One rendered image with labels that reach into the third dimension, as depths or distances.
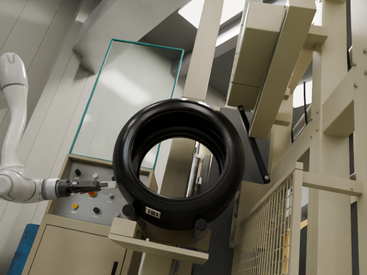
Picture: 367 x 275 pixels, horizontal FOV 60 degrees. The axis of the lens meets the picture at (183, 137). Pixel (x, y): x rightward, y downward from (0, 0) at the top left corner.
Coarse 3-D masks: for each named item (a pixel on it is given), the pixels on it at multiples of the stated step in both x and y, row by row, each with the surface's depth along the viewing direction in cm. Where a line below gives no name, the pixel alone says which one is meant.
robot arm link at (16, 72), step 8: (8, 56) 144; (16, 56) 146; (0, 64) 143; (8, 64) 142; (16, 64) 143; (0, 72) 142; (8, 72) 140; (16, 72) 142; (24, 72) 146; (0, 80) 142; (8, 80) 140; (16, 80) 141; (24, 80) 144
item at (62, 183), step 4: (60, 180) 133; (64, 180) 132; (68, 180) 134; (60, 184) 131; (64, 184) 131; (68, 184) 131; (60, 188) 130; (64, 188) 130; (68, 188) 131; (72, 188) 131; (76, 188) 132; (60, 192) 130; (64, 192) 130; (68, 192) 133; (60, 196) 132; (64, 196) 132; (68, 196) 133
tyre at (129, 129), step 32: (128, 128) 133; (160, 128) 160; (192, 128) 161; (224, 128) 133; (128, 160) 126; (224, 160) 155; (128, 192) 123; (224, 192) 122; (160, 224) 129; (192, 224) 126
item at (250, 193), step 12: (240, 192) 153; (252, 192) 153; (264, 192) 153; (240, 204) 150; (252, 204) 150; (240, 216) 148; (240, 228) 146; (264, 228) 146; (252, 240) 144; (252, 252) 160
